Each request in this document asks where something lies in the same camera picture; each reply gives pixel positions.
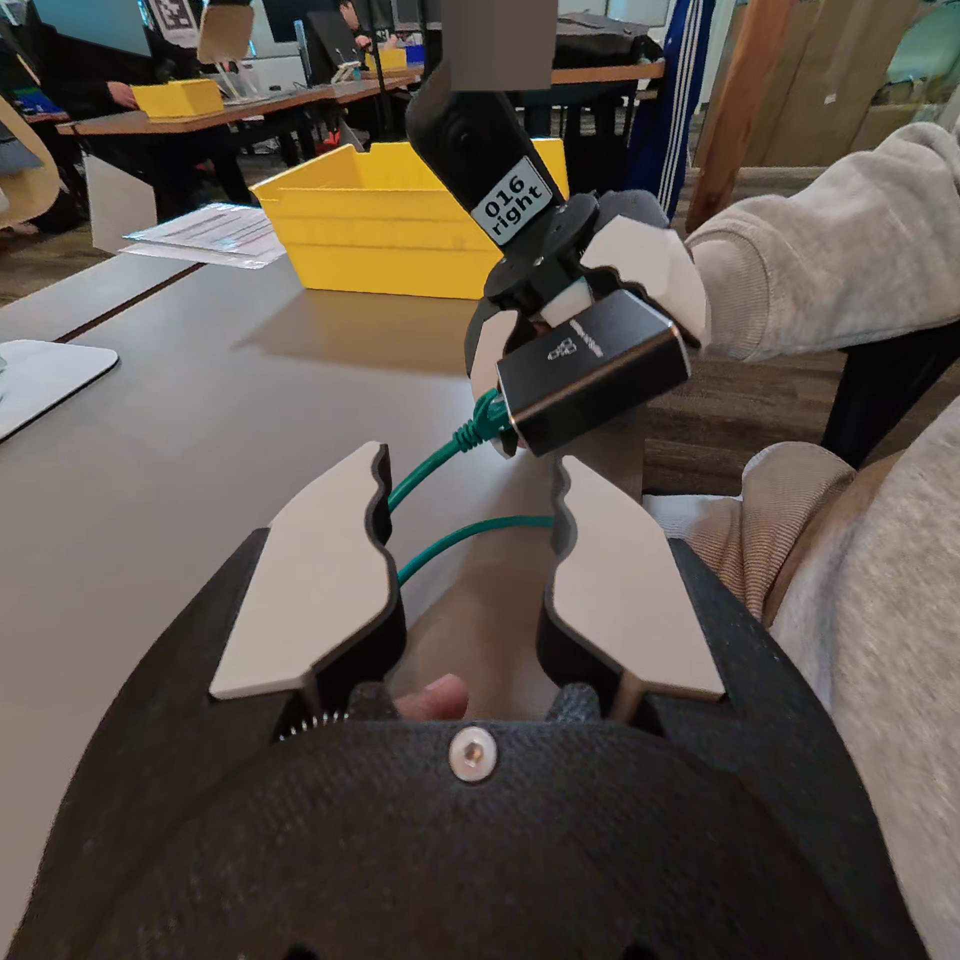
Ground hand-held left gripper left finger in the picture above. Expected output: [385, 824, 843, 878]
[208, 441, 408, 720]

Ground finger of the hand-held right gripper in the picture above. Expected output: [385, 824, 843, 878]
[540, 216, 711, 348]
[464, 309, 521, 399]

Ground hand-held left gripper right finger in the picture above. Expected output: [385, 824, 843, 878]
[538, 454, 727, 723]

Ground black metal adapter box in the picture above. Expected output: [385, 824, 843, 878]
[495, 288, 693, 459]

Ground green network cable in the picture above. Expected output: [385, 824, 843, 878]
[387, 386, 557, 588]

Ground person's right forearm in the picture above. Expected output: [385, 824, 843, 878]
[684, 122, 960, 363]

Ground grey desk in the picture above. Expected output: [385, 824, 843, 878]
[0, 251, 648, 935]

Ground black desk leg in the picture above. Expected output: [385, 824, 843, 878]
[820, 321, 960, 471]

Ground person's left hand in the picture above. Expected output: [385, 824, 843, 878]
[393, 672, 471, 723]

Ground large yellow storage bin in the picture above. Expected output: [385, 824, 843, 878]
[250, 138, 569, 300]

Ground person's beige ribbed pants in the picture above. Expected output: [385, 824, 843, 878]
[643, 441, 858, 625]

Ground blue striped track jacket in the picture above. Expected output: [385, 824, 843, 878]
[624, 0, 715, 220]

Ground brown background table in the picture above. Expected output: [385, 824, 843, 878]
[56, 63, 423, 181]

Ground person's grey sweater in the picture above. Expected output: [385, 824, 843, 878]
[763, 401, 960, 960]

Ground beige rounded board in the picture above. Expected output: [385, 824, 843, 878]
[0, 96, 63, 228]
[197, 3, 257, 66]

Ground white paper sheets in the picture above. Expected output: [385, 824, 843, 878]
[122, 202, 291, 271]

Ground white flat pad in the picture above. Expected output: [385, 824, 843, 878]
[0, 339, 120, 444]

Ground white panel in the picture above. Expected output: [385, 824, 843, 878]
[83, 153, 159, 257]

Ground wooden post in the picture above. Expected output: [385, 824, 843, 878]
[684, 0, 798, 232]

